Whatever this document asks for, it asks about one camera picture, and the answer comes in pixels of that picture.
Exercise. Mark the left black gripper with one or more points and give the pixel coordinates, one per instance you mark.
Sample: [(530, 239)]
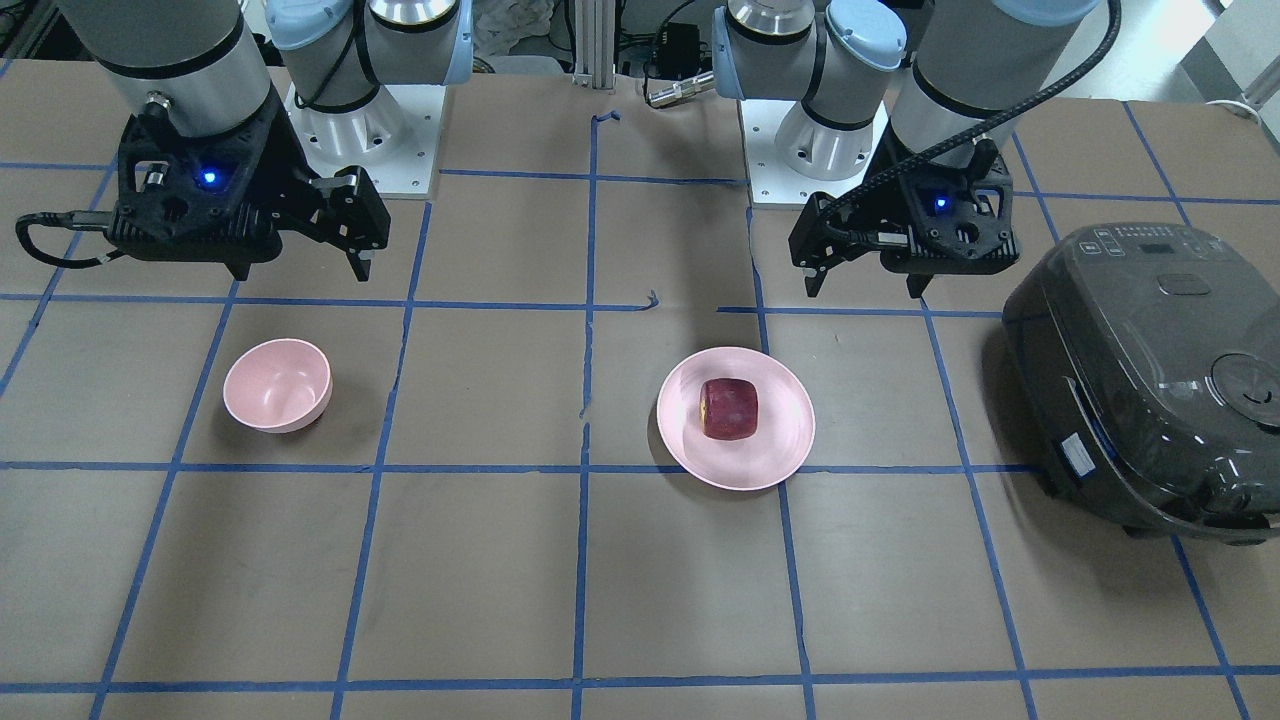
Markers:
[(868, 204)]

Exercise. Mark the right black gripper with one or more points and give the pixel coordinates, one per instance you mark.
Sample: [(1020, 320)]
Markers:
[(292, 172)]

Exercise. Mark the pink bowl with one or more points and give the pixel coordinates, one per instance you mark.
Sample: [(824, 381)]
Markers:
[(279, 386)]

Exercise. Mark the red apple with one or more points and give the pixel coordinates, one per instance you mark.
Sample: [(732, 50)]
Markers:
[(729, 409)]

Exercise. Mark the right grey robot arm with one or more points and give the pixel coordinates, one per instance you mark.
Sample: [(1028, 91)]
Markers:
[(203, 55)]

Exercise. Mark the pink plate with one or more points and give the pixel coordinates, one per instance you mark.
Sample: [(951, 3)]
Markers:
[(785, 422)]

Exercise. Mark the dark grey rice cooker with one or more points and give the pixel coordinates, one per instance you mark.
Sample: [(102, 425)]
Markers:
[(1148, 352)]

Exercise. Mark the aluminium frame post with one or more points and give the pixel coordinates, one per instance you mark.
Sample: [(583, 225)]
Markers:
[(594, 43)]

